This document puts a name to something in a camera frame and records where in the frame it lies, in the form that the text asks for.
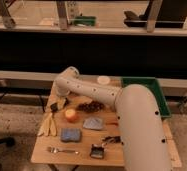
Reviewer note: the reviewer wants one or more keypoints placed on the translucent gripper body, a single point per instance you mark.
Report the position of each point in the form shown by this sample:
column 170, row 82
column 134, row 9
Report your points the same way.
column 61, row 101

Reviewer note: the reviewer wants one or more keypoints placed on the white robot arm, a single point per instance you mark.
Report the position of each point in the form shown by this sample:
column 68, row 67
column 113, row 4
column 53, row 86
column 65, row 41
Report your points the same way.
column 143, row 139

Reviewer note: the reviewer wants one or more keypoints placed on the peach fruit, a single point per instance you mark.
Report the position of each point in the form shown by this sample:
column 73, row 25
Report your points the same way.
column 71, row 115

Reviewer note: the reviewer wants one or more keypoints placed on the bunch of bananas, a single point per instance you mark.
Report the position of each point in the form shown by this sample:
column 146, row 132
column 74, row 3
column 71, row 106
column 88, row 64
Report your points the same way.
column 48, row 126

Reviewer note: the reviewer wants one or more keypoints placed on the bunch of dark grapes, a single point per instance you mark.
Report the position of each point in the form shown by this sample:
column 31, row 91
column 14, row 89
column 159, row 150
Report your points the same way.
column 93, row 106

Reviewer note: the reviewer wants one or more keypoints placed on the blue sponge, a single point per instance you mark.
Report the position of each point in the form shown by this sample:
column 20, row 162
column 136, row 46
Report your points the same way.
column 70, row 135

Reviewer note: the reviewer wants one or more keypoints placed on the grey blue cloth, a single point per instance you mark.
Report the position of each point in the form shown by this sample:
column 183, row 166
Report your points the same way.
column 93, row 123

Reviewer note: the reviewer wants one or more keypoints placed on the white cup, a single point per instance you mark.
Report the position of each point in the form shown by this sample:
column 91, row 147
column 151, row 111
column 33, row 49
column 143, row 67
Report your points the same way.
column 103, row 80

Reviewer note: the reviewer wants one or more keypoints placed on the metal fork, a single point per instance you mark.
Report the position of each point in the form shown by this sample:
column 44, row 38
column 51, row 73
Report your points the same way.
column 57, row 150

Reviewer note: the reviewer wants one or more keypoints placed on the orange carrot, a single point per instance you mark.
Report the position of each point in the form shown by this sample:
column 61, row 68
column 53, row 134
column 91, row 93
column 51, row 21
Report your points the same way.
column 112, row 123

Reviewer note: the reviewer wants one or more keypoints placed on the black binder clip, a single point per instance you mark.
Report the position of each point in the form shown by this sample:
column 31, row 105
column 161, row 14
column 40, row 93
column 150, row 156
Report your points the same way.
column 97, row 152

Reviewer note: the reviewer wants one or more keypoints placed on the green box on shelf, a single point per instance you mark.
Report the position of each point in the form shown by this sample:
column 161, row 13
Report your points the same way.
column 85, row 20

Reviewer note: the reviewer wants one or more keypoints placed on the green tray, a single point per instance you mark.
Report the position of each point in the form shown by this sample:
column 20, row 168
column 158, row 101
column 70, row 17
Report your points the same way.
column 153, row 85

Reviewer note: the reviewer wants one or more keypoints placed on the black object on shelf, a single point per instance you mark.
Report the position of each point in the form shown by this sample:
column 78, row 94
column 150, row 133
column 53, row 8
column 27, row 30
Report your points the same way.
column 172, row 14

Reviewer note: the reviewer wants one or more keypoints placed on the black handled tool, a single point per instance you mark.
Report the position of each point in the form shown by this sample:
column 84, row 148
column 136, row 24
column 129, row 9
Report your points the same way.
column 111, row 139

